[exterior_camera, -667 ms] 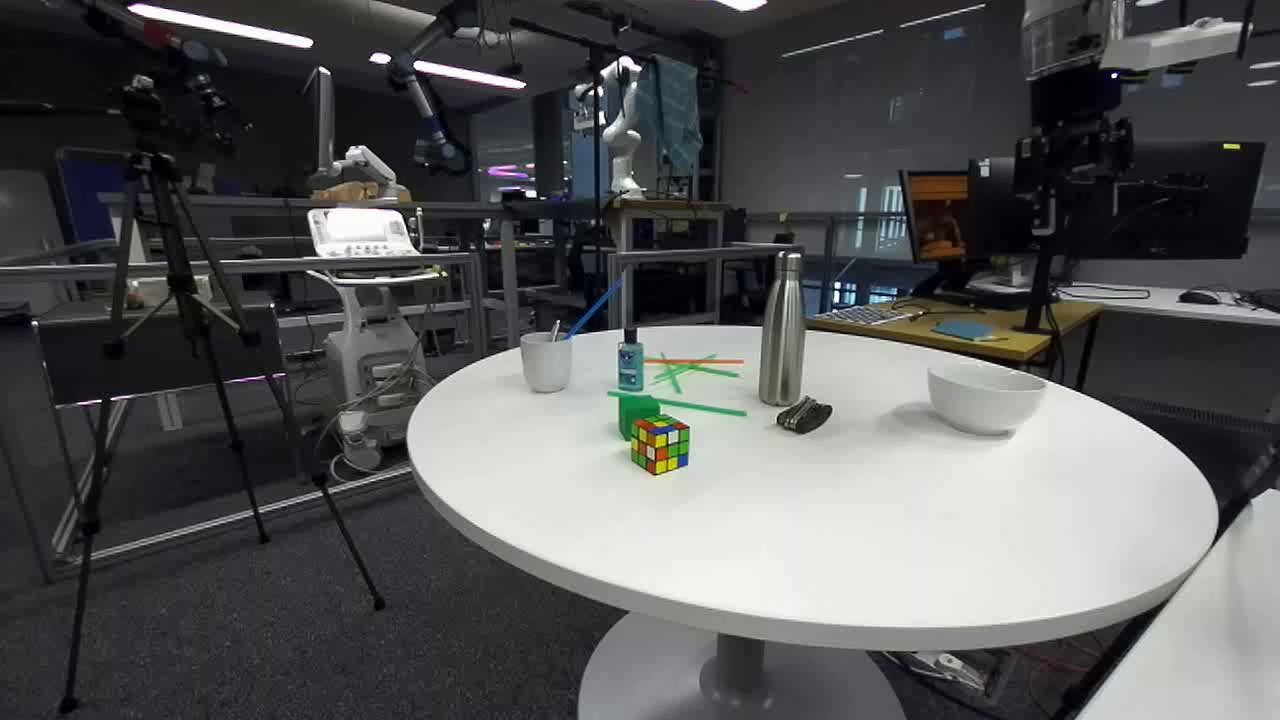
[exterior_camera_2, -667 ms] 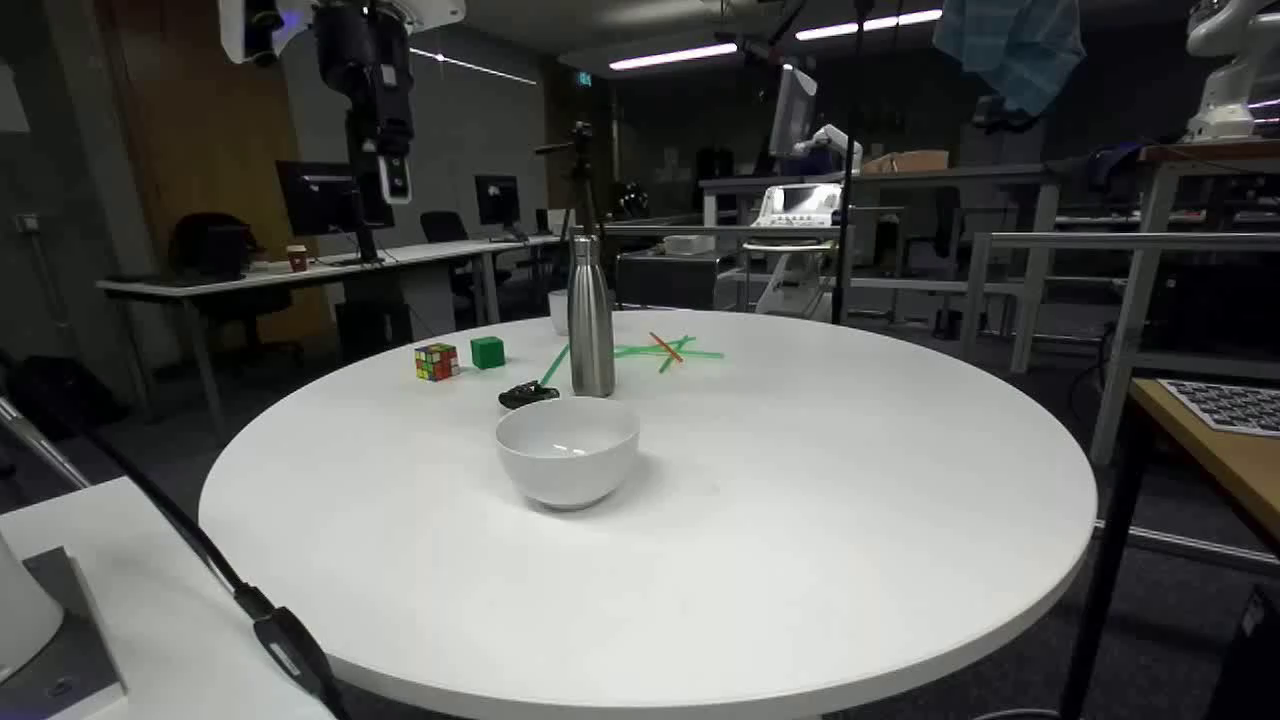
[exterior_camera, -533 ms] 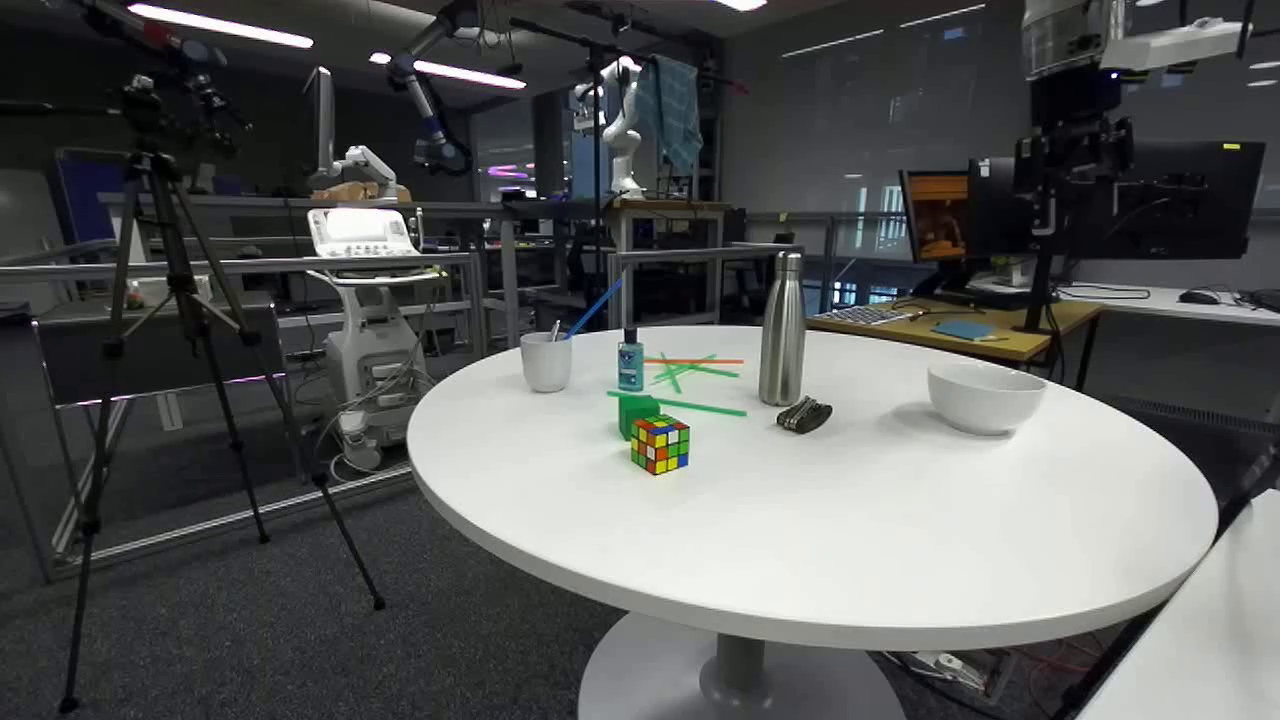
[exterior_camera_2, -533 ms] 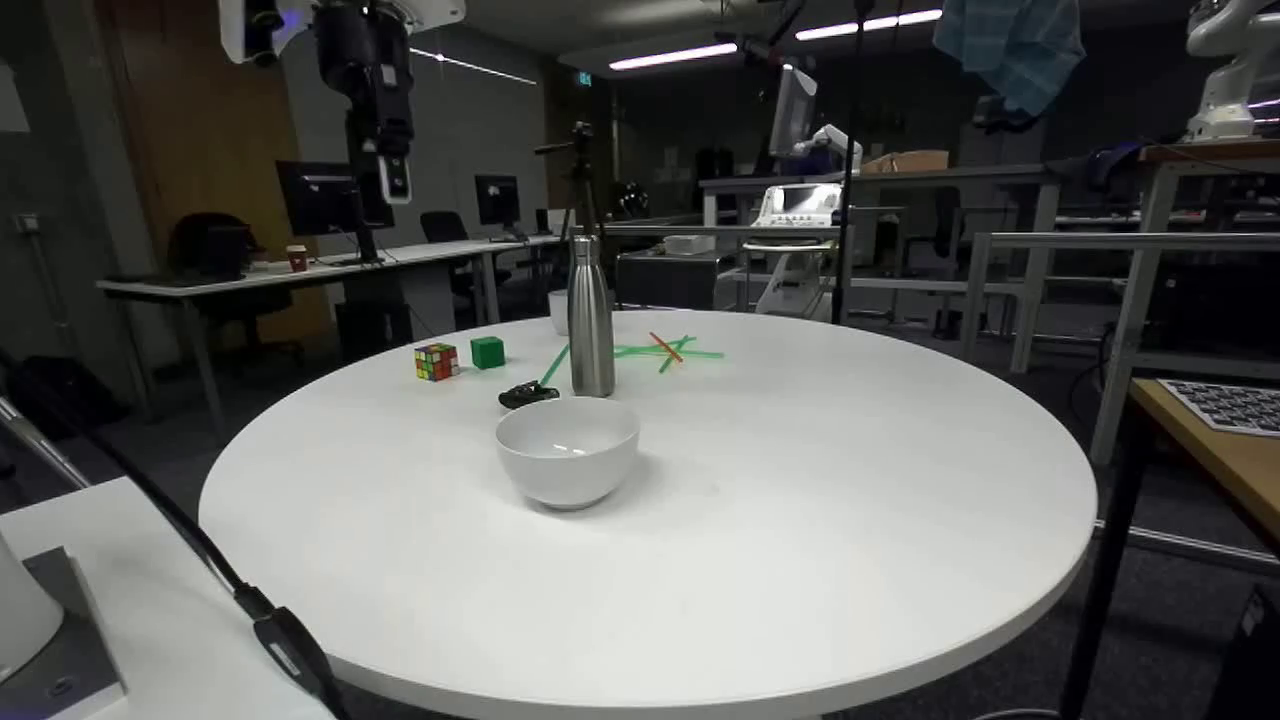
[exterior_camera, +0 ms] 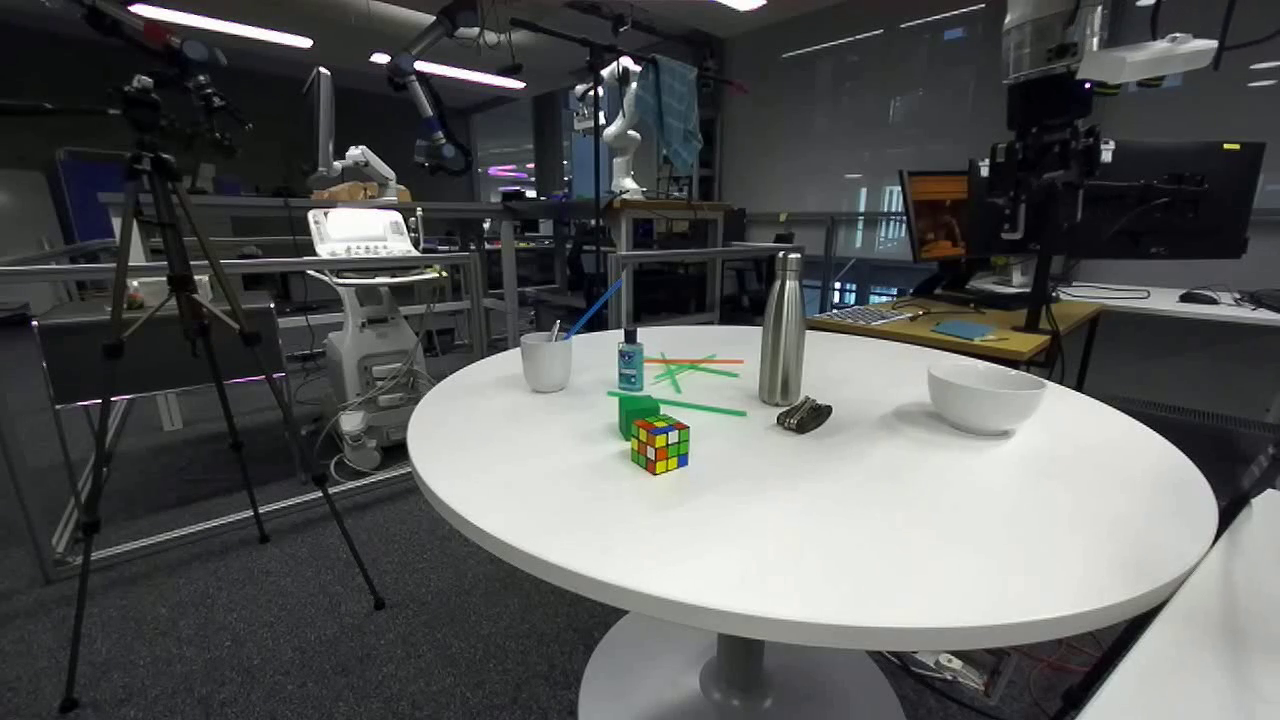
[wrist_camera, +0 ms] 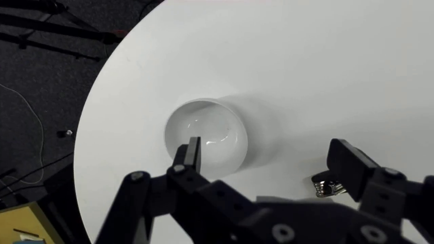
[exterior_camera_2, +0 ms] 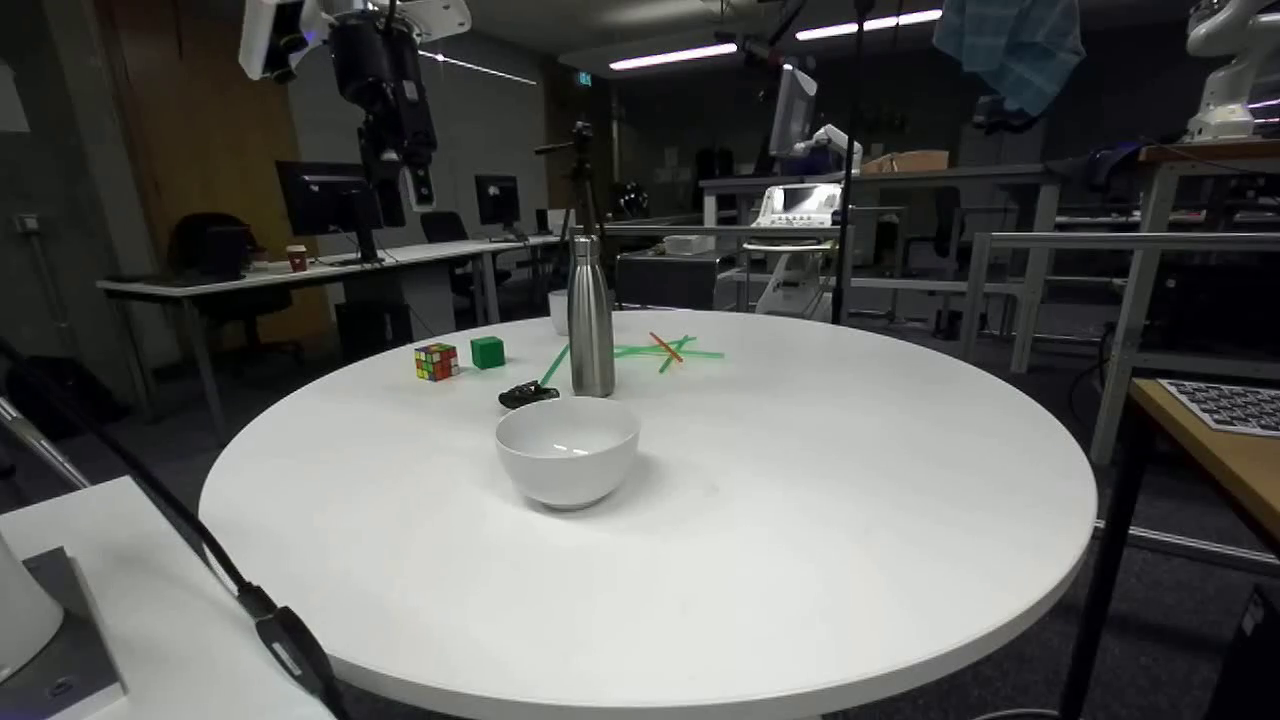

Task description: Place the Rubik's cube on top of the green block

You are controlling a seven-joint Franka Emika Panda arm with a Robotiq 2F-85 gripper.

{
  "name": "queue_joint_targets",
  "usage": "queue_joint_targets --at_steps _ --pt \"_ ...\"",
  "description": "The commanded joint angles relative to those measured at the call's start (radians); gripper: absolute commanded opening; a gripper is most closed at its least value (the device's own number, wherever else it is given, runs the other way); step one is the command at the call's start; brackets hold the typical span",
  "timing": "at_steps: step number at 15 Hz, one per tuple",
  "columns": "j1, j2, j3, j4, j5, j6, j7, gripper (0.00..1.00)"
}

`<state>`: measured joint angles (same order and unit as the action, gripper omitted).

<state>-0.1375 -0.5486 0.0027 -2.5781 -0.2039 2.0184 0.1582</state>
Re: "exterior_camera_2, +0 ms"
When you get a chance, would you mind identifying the wooden desk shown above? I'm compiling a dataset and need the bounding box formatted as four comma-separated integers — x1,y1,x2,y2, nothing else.
1059,374,1280,720

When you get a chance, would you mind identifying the multicoloured Rubik's cube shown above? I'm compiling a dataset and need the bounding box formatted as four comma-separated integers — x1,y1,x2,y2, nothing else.
413,339,463,388

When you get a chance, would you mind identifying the orange stick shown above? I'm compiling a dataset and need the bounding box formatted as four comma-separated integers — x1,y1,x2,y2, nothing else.
645,328,691,381

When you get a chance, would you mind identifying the small black computer monitor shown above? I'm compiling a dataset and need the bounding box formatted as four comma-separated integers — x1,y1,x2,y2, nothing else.
472,173,524,231

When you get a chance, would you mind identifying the black camera tripod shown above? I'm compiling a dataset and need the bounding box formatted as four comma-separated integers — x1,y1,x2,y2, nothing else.
534,115,616,293

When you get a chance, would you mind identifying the long white desk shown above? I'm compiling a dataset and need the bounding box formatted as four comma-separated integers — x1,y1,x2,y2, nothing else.
96,235,527,433

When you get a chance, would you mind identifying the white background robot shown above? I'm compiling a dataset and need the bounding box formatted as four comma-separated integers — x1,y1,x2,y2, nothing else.
1179,0,1280,146

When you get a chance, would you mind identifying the white side desk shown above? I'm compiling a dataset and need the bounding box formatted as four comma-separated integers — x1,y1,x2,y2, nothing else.
0,472,337,720

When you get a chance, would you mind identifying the black calculator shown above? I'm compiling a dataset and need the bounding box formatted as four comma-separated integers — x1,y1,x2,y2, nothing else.
494,374,562,410

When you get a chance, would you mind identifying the white equipment cart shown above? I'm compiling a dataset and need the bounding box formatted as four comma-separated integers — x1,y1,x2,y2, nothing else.
716,60,858,320

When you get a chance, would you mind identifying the ceiling light strip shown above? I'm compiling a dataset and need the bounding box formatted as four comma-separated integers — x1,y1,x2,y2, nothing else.
605,38,744,75
789,3,947,46

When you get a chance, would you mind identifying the stainless steel bottle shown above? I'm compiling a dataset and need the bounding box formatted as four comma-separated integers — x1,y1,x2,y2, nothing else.
562,231,621,399

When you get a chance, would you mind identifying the black strap cable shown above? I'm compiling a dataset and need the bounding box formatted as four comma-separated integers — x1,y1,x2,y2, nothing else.
0,337,354,720

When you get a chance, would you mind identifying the blue cloth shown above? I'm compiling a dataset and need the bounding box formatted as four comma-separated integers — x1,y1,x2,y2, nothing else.
927,0,1088,123

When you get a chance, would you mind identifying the white ceramic bowl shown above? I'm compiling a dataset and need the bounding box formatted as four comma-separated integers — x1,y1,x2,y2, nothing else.
492,397,645,510

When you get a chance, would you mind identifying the checkerboard calibration sheet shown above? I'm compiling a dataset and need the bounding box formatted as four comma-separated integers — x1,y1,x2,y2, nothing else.
1157,374,1280,444

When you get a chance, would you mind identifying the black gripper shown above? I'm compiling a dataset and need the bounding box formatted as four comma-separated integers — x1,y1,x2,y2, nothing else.
327,10,445,211

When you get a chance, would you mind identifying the green star-shaped toy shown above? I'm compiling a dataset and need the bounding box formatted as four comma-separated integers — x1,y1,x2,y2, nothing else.
611,337,731,372

